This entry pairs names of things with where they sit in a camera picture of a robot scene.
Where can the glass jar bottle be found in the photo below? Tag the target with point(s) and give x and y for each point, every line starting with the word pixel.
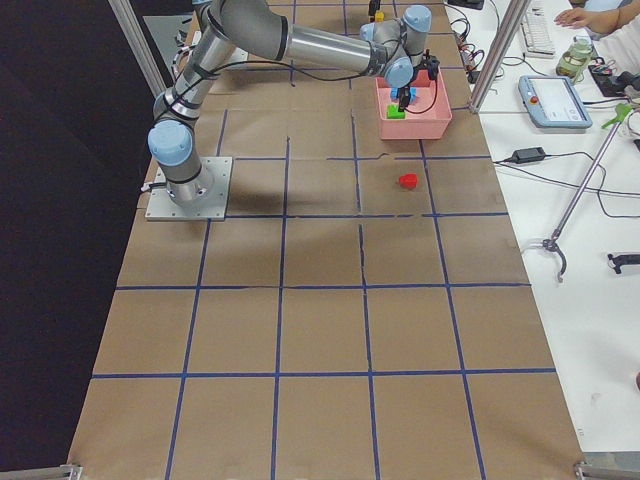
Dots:
pixel 575 59

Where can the green toy block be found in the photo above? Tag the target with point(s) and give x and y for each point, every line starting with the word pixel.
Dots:
pixel 395 112

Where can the aluminium frame post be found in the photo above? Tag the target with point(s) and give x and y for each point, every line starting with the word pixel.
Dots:
pixel 502 40
pixel 134 35

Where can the aluminium frame post right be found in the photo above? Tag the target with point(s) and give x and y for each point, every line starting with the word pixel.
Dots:
pixel 502 40

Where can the black power adapter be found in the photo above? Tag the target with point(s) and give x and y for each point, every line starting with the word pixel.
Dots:
pixel 526 155

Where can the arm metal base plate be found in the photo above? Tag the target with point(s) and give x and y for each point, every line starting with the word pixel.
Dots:
pixel 205 198

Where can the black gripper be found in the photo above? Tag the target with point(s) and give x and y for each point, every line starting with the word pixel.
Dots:
pixel 402 99

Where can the teach pendant tablet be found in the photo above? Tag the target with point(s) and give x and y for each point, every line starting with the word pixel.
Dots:
pixel 552 102

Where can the pink plastic box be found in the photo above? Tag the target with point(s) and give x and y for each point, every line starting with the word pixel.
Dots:
pixel 427 116

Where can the red toy block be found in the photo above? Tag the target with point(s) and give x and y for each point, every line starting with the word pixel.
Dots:
pixel 409 181

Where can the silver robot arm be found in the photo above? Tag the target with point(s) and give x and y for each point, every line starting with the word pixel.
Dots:
pixel 393 50

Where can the white keyboard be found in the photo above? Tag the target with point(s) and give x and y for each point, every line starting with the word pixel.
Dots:
pixel 536 40

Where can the person hand at desk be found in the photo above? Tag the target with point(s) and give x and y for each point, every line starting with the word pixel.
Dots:
pixel 575 18

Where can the long reacher grabber tool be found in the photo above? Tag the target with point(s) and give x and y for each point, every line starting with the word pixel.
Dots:
pixel 550 244

